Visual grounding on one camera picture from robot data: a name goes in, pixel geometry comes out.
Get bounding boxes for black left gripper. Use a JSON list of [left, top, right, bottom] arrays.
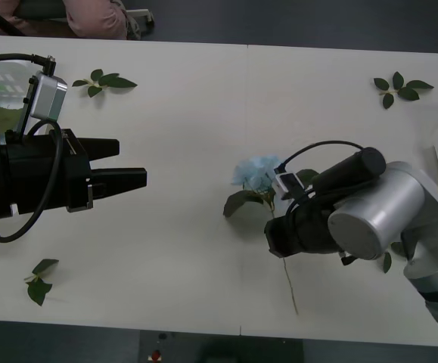
[[0, 128, 149, 219]]

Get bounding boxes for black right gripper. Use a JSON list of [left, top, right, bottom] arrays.
[[264, 209, 311, 259]]

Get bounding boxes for pale blue flower long stem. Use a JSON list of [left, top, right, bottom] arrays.
[[222, 154, 320, 315]]

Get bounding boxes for dark robot base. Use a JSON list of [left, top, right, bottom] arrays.
[[138, 329, 305, 363]]

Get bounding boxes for person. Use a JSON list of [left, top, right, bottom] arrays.
[[61, 0, 142, 41]]

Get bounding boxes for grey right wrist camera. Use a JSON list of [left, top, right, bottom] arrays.
[[273, 172, 305, 200]]

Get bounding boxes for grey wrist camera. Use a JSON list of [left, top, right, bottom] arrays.
[[25, 71, 69, 122], [273, 172, 305, 200]]

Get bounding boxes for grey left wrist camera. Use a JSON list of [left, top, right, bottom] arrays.
[[25, 71, 69, 122]]

